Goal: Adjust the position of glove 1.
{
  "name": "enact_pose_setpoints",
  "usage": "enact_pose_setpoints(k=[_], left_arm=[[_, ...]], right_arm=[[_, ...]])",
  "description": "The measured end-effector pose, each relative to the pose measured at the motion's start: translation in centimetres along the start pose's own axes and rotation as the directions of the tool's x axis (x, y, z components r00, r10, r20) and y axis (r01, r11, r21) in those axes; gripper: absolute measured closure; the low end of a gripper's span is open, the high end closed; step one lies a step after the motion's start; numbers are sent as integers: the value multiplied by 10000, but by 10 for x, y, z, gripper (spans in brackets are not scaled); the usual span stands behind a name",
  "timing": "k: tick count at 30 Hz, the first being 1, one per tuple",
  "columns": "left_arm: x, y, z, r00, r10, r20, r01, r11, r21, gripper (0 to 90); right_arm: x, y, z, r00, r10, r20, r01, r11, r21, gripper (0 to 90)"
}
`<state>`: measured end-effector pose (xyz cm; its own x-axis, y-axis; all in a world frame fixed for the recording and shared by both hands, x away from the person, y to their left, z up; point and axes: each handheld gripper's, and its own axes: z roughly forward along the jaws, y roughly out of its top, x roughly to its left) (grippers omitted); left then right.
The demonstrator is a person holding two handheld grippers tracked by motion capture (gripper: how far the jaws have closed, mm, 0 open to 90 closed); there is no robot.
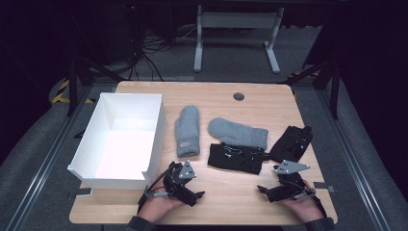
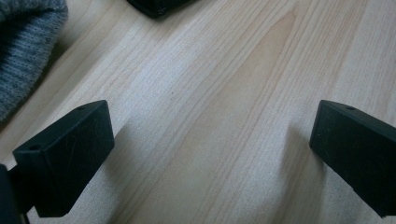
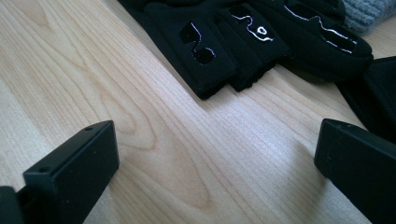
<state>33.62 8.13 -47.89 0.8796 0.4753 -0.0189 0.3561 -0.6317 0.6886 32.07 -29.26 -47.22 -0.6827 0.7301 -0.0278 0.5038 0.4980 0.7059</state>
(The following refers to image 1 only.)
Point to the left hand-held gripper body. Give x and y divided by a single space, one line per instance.
176 181

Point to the grey metal bracket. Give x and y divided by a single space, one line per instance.
80 192
324 186

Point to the grey round table grommet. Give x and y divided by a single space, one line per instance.
239 96

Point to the aluminium floor rail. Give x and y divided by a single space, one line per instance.
48 160
352 160

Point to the white box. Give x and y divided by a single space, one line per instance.
125 147

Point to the grey metal desk frame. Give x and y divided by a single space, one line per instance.
237 20

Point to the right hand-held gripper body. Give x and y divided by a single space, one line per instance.
293 183

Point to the grey mitten with label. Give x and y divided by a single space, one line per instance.
187 128

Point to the yellow black hazard tape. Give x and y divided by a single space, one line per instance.
61 91

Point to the black glove with blue marks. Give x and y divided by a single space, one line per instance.
234 161

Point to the person's left hand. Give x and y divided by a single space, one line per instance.
158 207

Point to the black glove with white dots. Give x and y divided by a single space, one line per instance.
290 144

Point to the plain grey mitten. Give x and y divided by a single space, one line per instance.
237 133

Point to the black tripod stand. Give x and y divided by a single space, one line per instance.
73 86
335 93

